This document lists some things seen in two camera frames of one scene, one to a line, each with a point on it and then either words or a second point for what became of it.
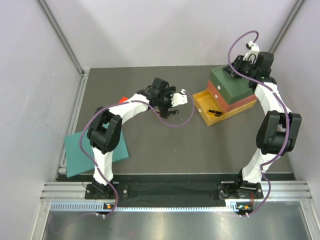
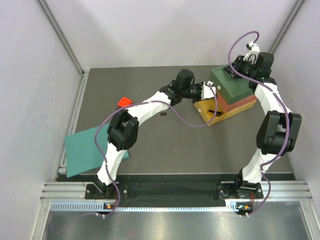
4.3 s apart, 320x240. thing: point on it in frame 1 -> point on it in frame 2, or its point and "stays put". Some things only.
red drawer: (227, 106) stays put
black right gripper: (239, 63) stays put
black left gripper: (164, 111) -> (199, 85)
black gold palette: (214, 112) stays put
